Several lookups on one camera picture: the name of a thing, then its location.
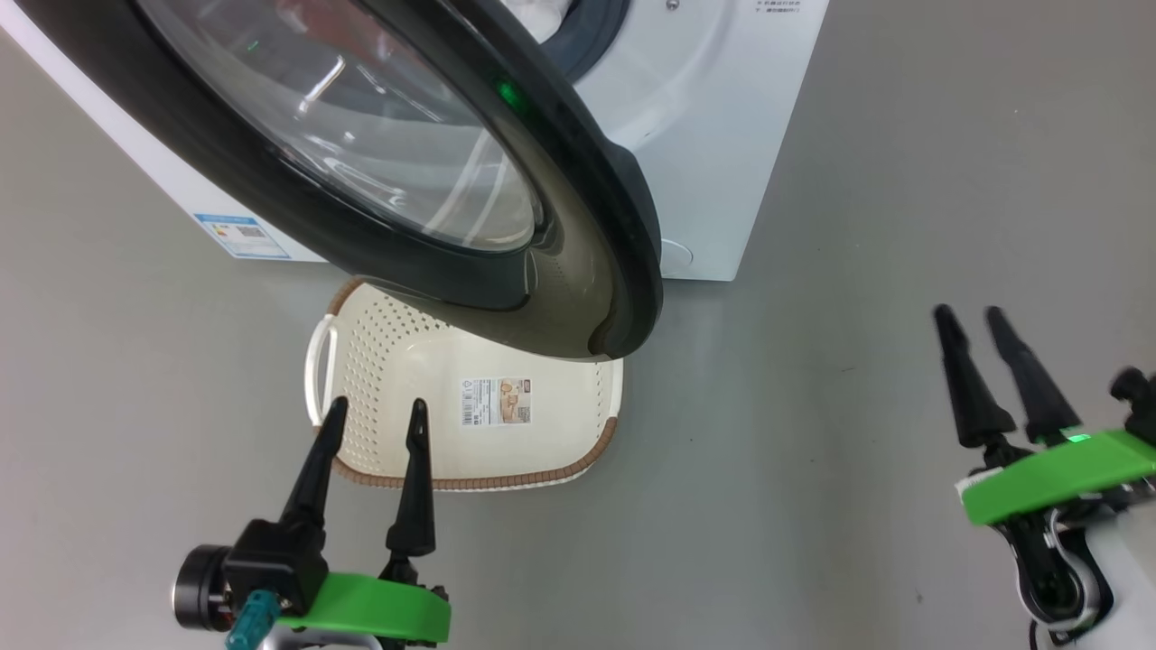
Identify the cream perforated laundry basket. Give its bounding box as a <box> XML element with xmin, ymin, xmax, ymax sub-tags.
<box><xmin>305</xmin><ymin>278</ymin><xmax>624</xmax><ymax>491</ymax></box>

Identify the white front-load washing machine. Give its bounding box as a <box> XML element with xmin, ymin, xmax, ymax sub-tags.
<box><xmin>0</xmin><ymin>0</ymin><xmax>830</xmax><ymax>283</ymax></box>

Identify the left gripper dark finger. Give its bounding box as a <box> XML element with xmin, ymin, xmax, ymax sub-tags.
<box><xmin>278</xmin><ymin>395</ymin><xmax>350</xmax><ymax>534</ymax></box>
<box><xmin>386</xmin><ymin>398</ymin><xmax>437</xmax><ymax>579</ymax></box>

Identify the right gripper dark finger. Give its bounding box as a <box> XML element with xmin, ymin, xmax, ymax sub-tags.
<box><xmin>984</xmin><ymin>306</ymin><xmax>1082</xmax><ymax>445</ymax></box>
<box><xmin>933</xmin><ymin>304</ymin><xmax>1019</xmax><ymax>450</ymax></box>

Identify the left teal cable connector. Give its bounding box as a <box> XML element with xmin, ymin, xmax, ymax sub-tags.
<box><xmin>226</xmin><ymin>589</ymin><xmax>281</xmax><ymax>650</ymax></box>

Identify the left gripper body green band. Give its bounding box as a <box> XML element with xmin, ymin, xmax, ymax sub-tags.
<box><xmin>278</xmin><ymin>555</ymin><xmax>452</xmax><ymax>650</ymax></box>

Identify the black glass washing machine door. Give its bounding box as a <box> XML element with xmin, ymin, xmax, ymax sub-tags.
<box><xmin>14</xmin><ymin>0</ymin><xmax>665</xmax><ymax>362</ymax></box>

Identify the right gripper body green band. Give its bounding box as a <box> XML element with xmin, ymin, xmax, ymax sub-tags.
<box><xmin>956</xmin><ymin>429</ymin><xmax>1156</xmax><ymax>527</ymax></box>

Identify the blue white energy label sticker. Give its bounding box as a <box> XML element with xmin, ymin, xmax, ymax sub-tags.
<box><xmin>194</xmin><ymin>213</ymin><xmax>292</xmax><ymax>261</ymax></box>

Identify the paper label sticker with barcode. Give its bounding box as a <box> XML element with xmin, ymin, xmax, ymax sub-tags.
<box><xmin>461</xmin><ymin>377</ymin><xmax>534</xmax><ymax>427</ymax></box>

